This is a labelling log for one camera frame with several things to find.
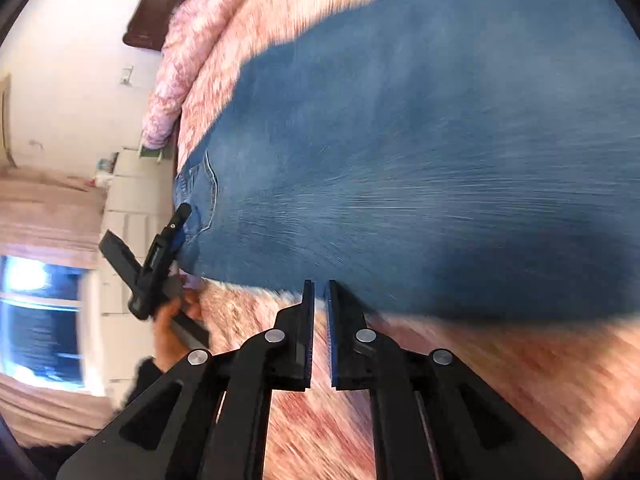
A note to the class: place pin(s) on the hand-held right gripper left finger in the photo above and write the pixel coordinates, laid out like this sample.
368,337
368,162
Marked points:
300,340

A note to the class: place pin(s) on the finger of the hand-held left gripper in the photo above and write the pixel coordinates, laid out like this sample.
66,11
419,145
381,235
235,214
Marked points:
170,240

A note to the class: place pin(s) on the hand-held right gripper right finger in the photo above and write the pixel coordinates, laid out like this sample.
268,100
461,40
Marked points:
337,345

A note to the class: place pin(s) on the blue denim pants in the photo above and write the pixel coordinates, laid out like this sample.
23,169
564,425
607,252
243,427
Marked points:
400,160

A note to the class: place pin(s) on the person's left forearm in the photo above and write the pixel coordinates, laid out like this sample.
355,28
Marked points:
142,380

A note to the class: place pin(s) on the person's left hand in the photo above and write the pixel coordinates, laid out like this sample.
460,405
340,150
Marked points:
165,342

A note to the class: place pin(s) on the white drawer cabinet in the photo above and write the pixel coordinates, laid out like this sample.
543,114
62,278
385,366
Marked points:
125,200

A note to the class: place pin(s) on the green bedside box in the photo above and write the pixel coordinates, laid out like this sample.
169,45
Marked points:
152,153

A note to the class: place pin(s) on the group of small bottles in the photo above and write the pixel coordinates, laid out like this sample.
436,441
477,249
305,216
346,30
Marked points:
102,172

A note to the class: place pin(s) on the window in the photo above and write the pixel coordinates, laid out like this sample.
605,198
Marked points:
40,320

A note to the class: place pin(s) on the pink curtain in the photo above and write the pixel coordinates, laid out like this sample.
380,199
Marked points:
45,220

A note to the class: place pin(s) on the pink patterned bedspread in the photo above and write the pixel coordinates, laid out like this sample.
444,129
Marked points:
500,385

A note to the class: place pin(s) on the pink floral quilt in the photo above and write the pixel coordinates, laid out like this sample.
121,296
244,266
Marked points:
175,60

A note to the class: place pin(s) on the dark wooden headboard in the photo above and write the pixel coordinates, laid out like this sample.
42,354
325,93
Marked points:
150,15

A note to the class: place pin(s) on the white wall socket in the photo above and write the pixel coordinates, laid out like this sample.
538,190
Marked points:
127,75

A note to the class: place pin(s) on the wall air conditioner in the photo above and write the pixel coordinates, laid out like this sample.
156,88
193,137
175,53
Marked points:
5,120

